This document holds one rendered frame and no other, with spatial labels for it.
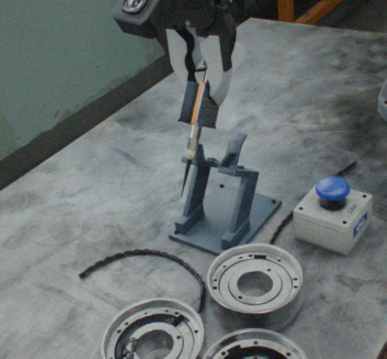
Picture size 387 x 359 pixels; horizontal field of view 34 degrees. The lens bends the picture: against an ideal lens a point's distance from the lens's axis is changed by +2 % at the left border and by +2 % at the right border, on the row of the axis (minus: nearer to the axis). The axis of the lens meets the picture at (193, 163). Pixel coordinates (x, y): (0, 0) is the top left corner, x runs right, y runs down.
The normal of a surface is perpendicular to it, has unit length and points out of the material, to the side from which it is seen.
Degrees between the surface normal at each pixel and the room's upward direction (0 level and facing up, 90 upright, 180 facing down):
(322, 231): 90
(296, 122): 0
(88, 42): 90
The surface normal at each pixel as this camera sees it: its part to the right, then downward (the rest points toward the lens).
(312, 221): -0.58, 0.51
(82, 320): -0.13, -0.82
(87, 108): 0.80, 0.24
